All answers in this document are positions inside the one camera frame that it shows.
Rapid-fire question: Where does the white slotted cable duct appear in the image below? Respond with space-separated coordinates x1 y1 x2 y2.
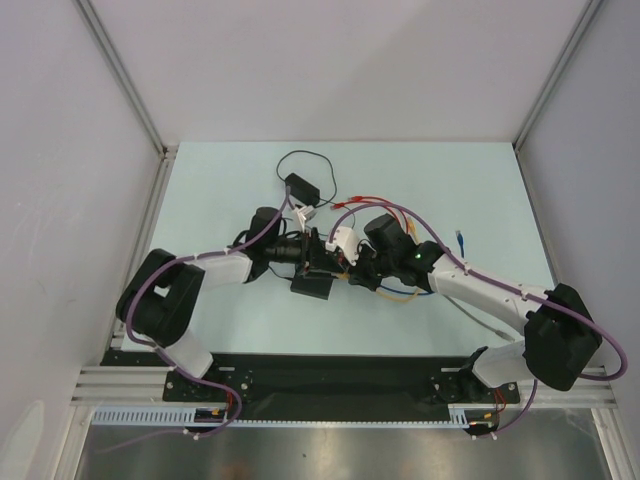
91 406 491 429

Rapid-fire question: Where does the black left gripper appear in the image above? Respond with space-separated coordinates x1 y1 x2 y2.
265 228 343 280

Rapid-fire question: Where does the aluminium front frame rail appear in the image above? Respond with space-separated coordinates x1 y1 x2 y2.
71 366 617 409

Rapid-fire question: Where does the left aluminium frame post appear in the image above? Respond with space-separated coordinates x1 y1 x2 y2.
72 0 177 159

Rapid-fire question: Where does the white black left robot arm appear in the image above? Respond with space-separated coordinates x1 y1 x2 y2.
116 206 359 400

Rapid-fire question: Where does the right aluminium frame post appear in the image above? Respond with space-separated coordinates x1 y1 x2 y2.
512 0 606 151

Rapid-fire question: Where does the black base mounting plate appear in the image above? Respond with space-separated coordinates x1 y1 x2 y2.
99 349 551 424

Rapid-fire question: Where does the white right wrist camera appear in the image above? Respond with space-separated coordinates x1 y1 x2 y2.
325 226 360 266

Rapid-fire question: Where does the grey ethernet cable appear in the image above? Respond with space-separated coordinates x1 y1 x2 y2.
444 297 514 342

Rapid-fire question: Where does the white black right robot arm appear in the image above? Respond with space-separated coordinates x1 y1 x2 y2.
350 214 602 402

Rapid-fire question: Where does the yellow ethernet cable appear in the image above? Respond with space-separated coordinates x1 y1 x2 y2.
335 217 426 305

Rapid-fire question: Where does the aluminium frame post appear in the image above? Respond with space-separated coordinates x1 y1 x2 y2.
512 0 606 151
72 0 177 159

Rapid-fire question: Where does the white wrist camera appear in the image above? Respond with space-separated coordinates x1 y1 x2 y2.
293 205 317 230
325 226 360 266

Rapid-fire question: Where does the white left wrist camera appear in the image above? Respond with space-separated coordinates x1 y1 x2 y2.
293 205 317 230

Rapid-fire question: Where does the blue ethernet cable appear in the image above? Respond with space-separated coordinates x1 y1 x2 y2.
379 228 469 297

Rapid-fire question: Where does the black network switch box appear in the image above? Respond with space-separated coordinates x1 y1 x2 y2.
290 276 334 300

